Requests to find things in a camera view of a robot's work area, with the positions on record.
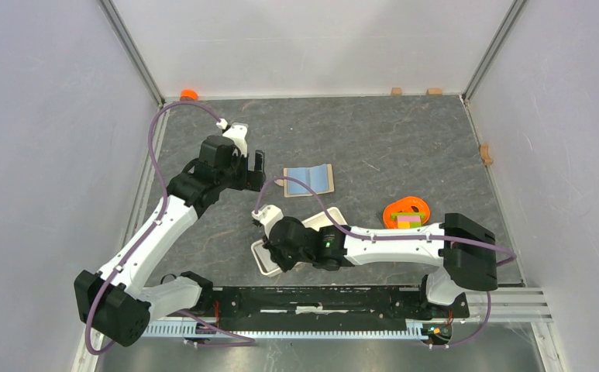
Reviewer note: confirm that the white toothed cable rail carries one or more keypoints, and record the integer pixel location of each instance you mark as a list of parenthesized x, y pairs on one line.
[(190, 329)]

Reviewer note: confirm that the coloured toy blocks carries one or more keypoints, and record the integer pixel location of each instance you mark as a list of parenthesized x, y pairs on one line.
[(406, 220)]

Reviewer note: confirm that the white plastic tray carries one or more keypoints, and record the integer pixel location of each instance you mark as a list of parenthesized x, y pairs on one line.
[(326, 247)]

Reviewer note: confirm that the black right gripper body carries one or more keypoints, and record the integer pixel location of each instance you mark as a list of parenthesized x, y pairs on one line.
[(286, 262)]

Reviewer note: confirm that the orange bowl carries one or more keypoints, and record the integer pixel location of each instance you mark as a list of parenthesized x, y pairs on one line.
[(407, 204)]

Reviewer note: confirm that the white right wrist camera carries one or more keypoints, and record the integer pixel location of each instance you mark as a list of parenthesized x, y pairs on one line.
[(266, 217)]

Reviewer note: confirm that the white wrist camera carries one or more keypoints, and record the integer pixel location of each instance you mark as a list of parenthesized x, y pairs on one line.
[(237, 132), (266, 217)]

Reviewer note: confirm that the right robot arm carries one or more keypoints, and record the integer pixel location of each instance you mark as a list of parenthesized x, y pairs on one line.
[(462, 251)]

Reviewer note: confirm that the beige leather card holder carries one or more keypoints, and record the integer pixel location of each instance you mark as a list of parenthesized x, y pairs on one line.
[(319, 178)]

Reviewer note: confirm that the curved wooden piece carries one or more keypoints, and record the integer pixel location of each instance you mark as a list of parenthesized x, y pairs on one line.
[(485, 154)]

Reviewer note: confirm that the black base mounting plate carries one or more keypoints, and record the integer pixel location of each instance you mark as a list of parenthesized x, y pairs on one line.
[(322, 308)]

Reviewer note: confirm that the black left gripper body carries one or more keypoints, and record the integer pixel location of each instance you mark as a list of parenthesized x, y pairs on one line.
[(238, 176)]

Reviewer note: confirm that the orange round cap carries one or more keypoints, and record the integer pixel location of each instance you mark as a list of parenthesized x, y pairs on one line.
[(188, 95)]

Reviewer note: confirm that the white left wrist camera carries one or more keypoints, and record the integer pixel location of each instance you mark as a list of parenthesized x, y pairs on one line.
[(237, 132)]

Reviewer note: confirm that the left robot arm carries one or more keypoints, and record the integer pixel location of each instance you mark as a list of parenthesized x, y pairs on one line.
[(115, 300)]

